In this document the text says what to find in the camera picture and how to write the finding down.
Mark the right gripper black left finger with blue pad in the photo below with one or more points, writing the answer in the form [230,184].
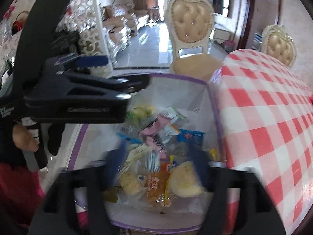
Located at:
[57,212]

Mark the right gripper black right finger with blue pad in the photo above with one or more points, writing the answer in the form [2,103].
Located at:
[256,212]

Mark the cream nut snack packet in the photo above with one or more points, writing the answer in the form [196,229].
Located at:
[138,151]

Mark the white lattice room divider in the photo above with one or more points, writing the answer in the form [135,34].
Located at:
[84,17]

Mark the person's left hand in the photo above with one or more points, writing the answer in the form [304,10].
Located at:
[23,139]

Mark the clear wrapped cream pastry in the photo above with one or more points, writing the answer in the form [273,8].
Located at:
[184,181]

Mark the purple trimmed storage box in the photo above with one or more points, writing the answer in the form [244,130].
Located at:
[140,197]

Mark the yellow white lemon snack packet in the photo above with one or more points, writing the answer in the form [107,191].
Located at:
[139,113]

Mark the red white checkered tablecloth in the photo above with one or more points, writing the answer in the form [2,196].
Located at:
[266,116]

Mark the cream sofa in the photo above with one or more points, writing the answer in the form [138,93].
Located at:
[120,22]

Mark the pink snack packet front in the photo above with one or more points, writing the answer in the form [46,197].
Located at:
[155,126]

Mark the cream tufted chair left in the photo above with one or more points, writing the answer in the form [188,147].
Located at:
[190,24]

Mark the cream tufted chair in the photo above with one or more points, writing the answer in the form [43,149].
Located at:
[276,42]
[190,24]

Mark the cream tufted chair far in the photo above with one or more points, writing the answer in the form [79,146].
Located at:
[276,42]

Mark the wall television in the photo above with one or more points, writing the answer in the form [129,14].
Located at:
[221,7]

